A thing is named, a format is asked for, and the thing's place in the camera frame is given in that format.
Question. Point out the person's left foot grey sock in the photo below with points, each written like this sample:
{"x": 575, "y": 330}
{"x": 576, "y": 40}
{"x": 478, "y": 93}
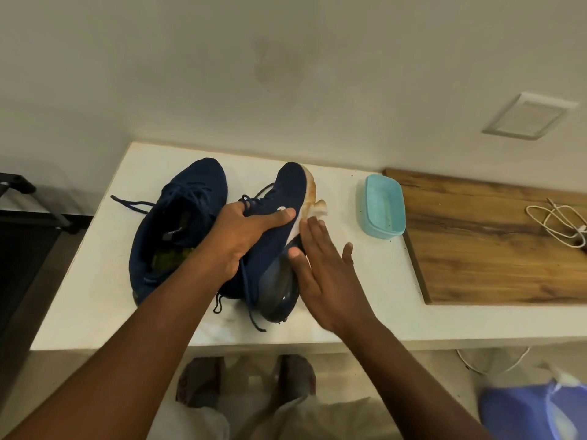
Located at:
{"x": 202, "y": 380}

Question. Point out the person's right forearm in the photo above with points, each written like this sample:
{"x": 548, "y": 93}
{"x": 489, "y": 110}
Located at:
{"x": 412, "y": 384}

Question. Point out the person's left hand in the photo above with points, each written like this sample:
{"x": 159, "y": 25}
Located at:
{"x": 234, "y": 238}

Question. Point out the beige cleaning cloth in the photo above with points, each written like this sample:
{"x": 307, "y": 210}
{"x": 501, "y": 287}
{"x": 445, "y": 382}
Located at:
{"x": 318, "y": 207}

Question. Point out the white wall switch plate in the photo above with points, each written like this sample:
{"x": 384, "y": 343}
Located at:
{"x": 527, "y": 116}

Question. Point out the blue plastic bag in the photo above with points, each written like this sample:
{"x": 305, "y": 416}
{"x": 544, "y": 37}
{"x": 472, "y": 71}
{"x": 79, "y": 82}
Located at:
{"x": 513, "y": 412}

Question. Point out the person's right foot grey sock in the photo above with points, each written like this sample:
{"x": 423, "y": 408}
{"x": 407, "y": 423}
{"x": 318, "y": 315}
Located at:
{"x": 298, "y": 378}

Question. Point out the person's left forearm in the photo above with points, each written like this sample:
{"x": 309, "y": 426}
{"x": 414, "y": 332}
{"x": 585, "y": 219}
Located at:
{"x": 128, "y": 362}

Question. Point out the person's right hand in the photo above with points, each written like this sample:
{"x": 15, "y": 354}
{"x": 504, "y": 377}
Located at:
{"x": 330, "y": 288}

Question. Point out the person's foot grey sock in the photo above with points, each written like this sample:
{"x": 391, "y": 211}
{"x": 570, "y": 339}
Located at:
{"x": 202, "y": 380}
{"x": 298, "y": 378}

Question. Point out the brown wooden board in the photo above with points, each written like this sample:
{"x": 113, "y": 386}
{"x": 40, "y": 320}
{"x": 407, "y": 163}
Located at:
{"x": 486, "y": 252}

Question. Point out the white shorts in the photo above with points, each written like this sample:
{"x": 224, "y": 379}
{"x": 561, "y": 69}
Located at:
{"x": 312, "y": 421}

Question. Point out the black shoe rack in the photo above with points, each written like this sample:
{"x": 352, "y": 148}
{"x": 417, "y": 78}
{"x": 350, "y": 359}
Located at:
{"x": 23, "y": 261}

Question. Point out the light blue plastic container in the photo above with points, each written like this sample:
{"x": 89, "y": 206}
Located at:
{"x": 385, "y": 206}

